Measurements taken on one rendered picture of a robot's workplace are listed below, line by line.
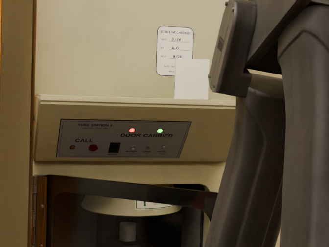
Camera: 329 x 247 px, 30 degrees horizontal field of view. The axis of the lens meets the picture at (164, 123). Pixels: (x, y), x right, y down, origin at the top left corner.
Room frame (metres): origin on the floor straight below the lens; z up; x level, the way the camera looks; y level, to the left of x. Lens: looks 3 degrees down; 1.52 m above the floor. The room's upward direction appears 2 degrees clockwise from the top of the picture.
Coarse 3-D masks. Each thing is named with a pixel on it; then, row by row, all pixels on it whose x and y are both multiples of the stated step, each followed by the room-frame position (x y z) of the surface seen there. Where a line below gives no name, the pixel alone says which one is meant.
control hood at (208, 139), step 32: (64, 96) 0.84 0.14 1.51; (96, 96) 0.89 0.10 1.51; (192, 128) 0.92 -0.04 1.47; (224, 128) 0.93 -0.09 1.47; (64, 160) 0.93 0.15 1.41; (96, 160) 0.94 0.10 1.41; (128, 160) 0.95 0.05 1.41; (160, 160) 0.96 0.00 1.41; (192, 160) 0.97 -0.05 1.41; (224, 160) 0.99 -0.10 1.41
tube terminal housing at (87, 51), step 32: (64, 0) 0.95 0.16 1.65; (96, 0) 0.96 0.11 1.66; (128, 0) 0.97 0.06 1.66; (160, 0) 0.99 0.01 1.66; (192, 0) 1.00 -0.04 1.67; (224, 0) 1.01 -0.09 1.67; (32, 32) 1.03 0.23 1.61; (64, 32) 0.95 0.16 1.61; (96, 32) 0.96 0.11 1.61; (128, 32) 0.97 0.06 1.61; (32, 64) 1.01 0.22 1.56; (64, 64) 0.95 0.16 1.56; (96, 64) 0.96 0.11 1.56; (128, 64) 0.97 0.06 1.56; (32, 96) 0.98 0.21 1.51; (128, 96) 0.97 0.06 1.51; (160, 96) 0.99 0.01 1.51; (224, 96) 1.01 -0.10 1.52; (32, 128) 0.96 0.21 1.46; (32, 160) 0.94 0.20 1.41
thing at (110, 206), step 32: (64, 192) 0.90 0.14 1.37; (96, 192) 0.88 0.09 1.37; (128, 192) 0.86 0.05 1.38; (160, 192) 0.84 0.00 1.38; (192, 192) 0.81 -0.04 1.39; (64, 224) 0.90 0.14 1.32; (96, 224) 0.88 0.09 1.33; (128, 224) 0.86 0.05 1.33; (160, 224) 0.83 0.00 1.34; (192, 224) 0.81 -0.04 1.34
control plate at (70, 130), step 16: (64, 128) 0.87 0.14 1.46; (80, 128) 0.87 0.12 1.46; (96, 128) 0.88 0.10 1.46; (112, 128) 0.89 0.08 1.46; (128, 128) 0.89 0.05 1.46; (144, 128) 0.90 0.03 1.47; (176, 128) 0.91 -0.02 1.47; (64, 144) 0.89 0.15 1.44; (80, 144) 0.90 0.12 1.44; (96, 144) 0.91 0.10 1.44; (128, 144) 0.92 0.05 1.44; (144, 144) 0.92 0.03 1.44; (160, 144) 0.93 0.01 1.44; (176, 144) 0.94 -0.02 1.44
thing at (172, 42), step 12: (168, 36) 0.99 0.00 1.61; (180, 36) 0.99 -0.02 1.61; (192, 36) 1.00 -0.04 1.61; (156, 48) 0.98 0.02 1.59; (168, 48) 0.99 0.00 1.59; (180, 48) 0.99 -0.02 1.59; (192, 48) 1.00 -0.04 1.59; (156, 60) 0.98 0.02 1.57; (168, 60) 0.99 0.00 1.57; (156, 72) 0.98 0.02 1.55; (168, 72) 0.99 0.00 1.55
